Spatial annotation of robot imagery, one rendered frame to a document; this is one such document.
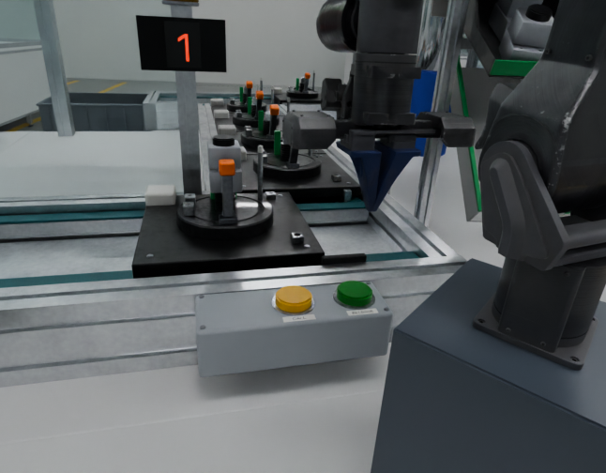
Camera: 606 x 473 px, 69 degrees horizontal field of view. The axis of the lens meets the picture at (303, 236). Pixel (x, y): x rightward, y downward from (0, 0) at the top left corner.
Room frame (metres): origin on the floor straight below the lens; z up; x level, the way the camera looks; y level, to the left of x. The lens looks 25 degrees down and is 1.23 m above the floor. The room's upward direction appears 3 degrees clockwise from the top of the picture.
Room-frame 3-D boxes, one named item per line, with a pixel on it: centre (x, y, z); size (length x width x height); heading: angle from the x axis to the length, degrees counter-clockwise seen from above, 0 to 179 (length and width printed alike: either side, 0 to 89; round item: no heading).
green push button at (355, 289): (0.43, -0.06, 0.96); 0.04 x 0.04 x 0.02
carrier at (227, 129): (1.12, 0.10, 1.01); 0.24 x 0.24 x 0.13; 14
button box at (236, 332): (0.41, 0.01, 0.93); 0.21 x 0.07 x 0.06; 104
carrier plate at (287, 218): (0.60, 0.12, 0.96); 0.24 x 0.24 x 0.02; 14
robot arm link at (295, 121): (0.45, -0.07, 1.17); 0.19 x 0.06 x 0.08; 104
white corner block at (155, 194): (0.68, 0.23, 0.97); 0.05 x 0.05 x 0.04; 14
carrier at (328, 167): (0.89, 0.04, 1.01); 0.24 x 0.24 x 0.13; 14
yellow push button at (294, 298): (0.41, 0.01, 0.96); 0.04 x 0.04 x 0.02
